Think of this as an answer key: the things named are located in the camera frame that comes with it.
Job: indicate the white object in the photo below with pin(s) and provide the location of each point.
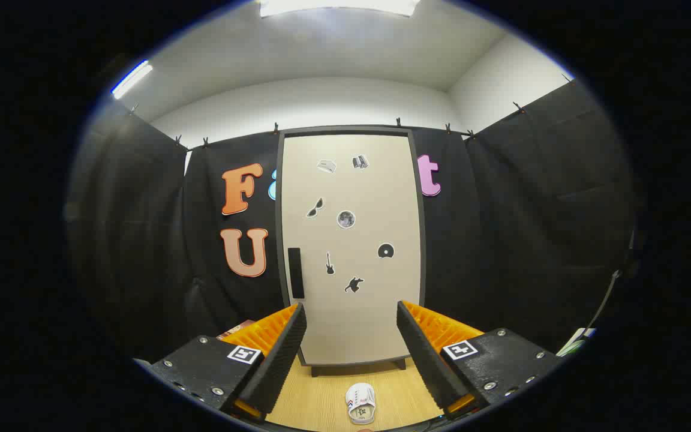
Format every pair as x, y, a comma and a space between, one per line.
576, 342

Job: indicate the ceiling tube light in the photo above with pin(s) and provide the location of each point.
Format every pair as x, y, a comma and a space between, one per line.
131, 79

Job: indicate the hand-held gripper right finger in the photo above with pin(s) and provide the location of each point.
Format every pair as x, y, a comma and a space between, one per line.
426, 360

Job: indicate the ceiling light panel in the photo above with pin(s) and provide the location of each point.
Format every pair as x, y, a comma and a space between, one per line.
339, 6

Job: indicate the brown book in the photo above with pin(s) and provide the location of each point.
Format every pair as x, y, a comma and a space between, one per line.
234, 329

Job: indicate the grey shoe cabinet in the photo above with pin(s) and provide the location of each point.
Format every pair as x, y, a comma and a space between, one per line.
345, 129

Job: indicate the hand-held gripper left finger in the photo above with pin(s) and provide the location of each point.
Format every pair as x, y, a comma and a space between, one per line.
279, 360

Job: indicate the white shoe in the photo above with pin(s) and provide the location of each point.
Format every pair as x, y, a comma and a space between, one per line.
360, 402

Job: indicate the beige shoe cabinet door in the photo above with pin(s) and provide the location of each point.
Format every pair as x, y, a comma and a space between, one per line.
351, 318

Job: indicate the black backdrop cloth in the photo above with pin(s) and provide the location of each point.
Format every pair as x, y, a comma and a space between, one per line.
141, 240

